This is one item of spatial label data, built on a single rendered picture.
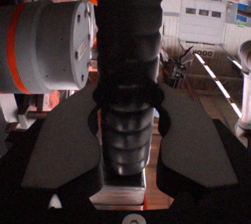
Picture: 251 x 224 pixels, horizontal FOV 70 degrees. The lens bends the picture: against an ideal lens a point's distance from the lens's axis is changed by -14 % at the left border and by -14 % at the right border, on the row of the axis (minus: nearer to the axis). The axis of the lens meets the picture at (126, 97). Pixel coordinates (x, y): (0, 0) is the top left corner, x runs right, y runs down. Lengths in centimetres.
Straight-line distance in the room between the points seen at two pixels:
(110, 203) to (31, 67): 17
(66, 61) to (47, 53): 3
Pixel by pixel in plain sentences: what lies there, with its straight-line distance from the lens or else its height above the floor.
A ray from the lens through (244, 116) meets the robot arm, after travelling 104.
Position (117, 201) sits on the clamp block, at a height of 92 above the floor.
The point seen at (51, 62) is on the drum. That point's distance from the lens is 25.
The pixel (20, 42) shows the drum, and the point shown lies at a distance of 26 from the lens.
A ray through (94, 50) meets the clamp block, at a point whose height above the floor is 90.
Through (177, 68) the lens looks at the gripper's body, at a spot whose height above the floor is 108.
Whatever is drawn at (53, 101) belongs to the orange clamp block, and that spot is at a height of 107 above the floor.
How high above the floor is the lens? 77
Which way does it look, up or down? 30 degrees up
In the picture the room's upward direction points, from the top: 179 degrees counter-clockwise
